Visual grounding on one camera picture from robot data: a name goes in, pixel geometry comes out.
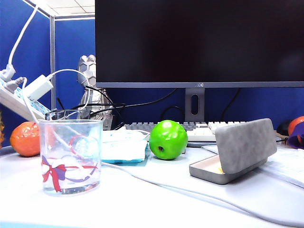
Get orange patterned object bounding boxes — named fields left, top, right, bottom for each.
left=0, top=111, right=5, bottom=148

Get white charger adapter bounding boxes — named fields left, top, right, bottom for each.
left=23, top=74, right=54, bottom=101

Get green apple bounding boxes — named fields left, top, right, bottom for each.
left=149, top=120, right=189, bottom=160

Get silver partition frame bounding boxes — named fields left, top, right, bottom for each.
left=49, top=14, right=95, bottom=111

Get clear glass ribbon-print cup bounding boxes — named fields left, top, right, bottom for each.
left=38, top=119, right=105, bottom=197

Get silver robot bust figurine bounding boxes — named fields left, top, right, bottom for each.
left=77, top=54, right=114, bottom=130

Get long white cable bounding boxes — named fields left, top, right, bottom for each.
left=21, top=77, right=304, bottom=228

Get grey plug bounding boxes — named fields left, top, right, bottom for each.
left=3, top=76, right=27, bottom=90

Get grey monitor stand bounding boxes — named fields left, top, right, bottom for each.
left=184, top=87, right=205, bottom=123

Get black frame glasses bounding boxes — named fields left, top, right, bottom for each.
left=45, top=97, right=92, bottom=121

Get thin white charger cable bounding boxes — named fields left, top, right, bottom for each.
left=47, top=68, right=92, bottom=119

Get grey white mechanical keyboard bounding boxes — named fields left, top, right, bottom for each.
left=123, top=120, right=249, bottom=143

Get orange mandarin fruit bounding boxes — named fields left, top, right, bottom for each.
left=9, top=121, right=55, bottom=157
left=288, top=115, right=304, bottom=144

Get purple cloth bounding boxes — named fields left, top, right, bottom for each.
left=286, top=127, right=304, bottom=150

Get black computer mouse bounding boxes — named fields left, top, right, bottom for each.
left=276, top=120, right=293, bottom=136

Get thin black cable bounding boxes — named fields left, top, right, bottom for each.
left=78, top=85, right=178, bottom=124
left=220, top=87, right=241, bottom=122
left=161, top=105, right=185, bottom=122

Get black AOC computer monitor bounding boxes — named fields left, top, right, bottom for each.
left=95, top=0, right=304, bottom=88

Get grey felt glasses case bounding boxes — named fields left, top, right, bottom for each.
left=189, top=118, right=278, bottom=185

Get white power strip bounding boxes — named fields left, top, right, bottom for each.
left=0, top=79, right=52, bottom=122

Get white plug with thick cable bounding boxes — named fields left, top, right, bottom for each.
left=0, top=3, right=40, bottom=80

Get blue white tissue pack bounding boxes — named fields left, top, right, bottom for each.
left=101, top=128, right=149, bottom=164

